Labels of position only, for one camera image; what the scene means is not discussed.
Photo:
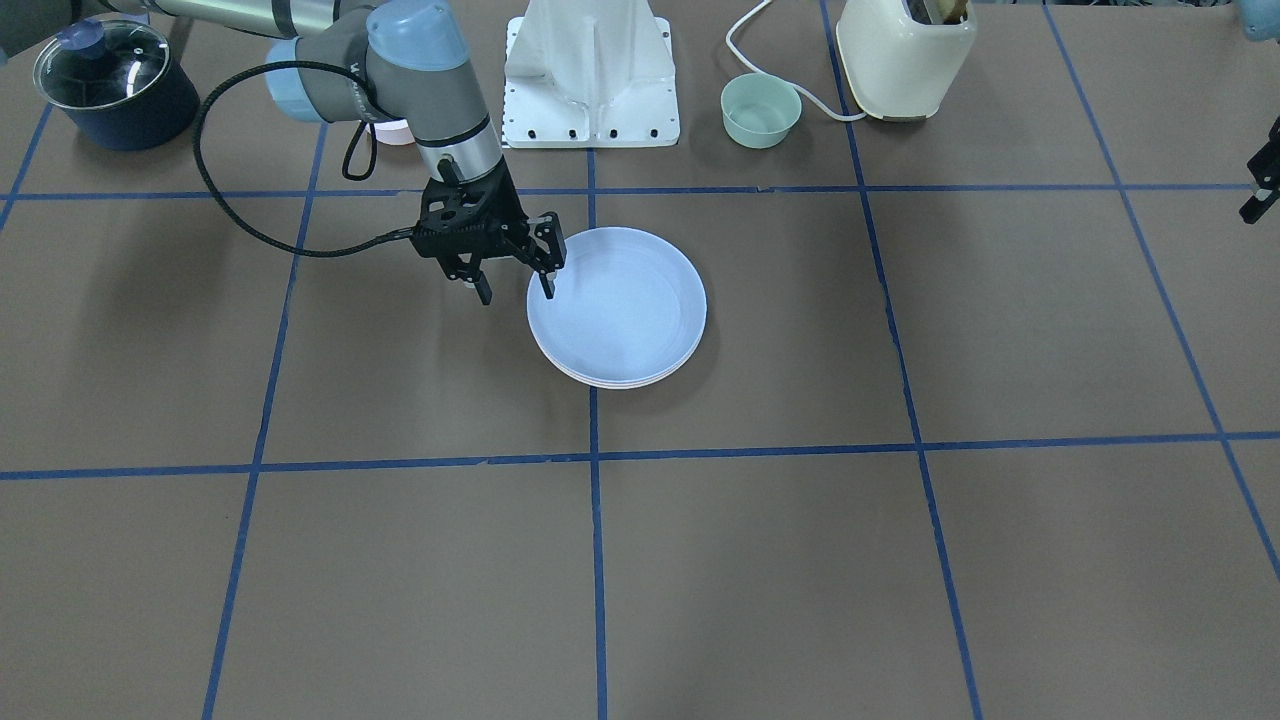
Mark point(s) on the cream toaster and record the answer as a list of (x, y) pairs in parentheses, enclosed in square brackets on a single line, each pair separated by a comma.
[(901, 57)]

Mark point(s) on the blue plate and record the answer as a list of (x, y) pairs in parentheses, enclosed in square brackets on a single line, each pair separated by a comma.
[(624, 285)]

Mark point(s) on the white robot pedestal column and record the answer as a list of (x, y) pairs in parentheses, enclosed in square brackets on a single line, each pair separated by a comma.
[(591, 52)]

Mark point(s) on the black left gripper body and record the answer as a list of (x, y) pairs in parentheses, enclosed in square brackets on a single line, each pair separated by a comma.
[(1262, 185)]

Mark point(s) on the dark blue pot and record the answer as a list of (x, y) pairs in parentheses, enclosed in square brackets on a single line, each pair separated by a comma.
[(119, 80)]

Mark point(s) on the pink bowl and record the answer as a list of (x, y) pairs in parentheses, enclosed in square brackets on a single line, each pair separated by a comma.
[(393, 133)]

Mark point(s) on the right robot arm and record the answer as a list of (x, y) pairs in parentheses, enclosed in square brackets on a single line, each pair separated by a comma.
[(374, 61)]

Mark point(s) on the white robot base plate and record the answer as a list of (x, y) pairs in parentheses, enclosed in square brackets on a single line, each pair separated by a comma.
[(534, 118)]

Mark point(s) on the green cup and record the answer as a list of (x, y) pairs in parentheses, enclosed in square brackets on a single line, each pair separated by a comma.
[(759, 110)]

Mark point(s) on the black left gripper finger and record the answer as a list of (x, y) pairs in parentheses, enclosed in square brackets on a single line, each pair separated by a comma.
[(1261, 200)]

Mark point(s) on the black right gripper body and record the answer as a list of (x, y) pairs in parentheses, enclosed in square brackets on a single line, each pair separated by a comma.
[(508, 215)]

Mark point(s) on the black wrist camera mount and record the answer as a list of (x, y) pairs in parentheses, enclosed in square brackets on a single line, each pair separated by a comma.
[(425, 237)]

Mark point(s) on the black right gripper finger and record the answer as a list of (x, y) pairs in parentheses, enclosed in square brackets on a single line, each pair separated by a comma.
[(473, 274), (548, 251)]

